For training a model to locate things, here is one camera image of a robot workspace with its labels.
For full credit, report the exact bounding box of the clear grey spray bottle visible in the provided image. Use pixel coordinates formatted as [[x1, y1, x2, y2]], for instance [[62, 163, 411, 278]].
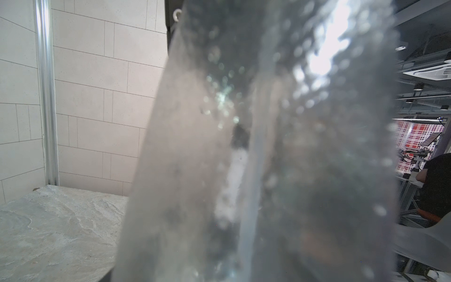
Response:
[[111, 1, 398, 282]]

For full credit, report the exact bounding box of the aluminium corner frame post right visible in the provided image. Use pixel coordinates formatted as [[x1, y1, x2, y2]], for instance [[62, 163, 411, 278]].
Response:
[[34, 0, 59, 186]]

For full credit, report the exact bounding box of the person in dark shirt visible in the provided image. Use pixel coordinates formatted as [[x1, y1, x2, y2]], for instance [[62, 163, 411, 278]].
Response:
[[416, 153, 451, 218]]

